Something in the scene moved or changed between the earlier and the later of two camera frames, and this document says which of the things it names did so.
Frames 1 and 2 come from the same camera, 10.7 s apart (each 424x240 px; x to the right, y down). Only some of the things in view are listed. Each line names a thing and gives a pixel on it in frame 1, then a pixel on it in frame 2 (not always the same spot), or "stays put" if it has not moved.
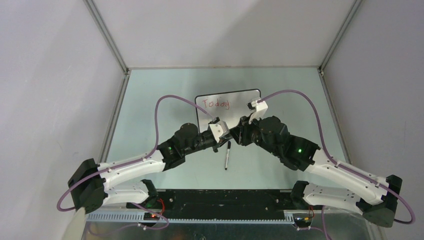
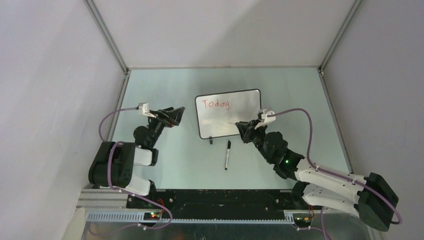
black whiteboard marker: [229, 146] stays put
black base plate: [260, 204] stays put
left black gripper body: [204, 142] to [156, 125]
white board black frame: [228, 107] stays put
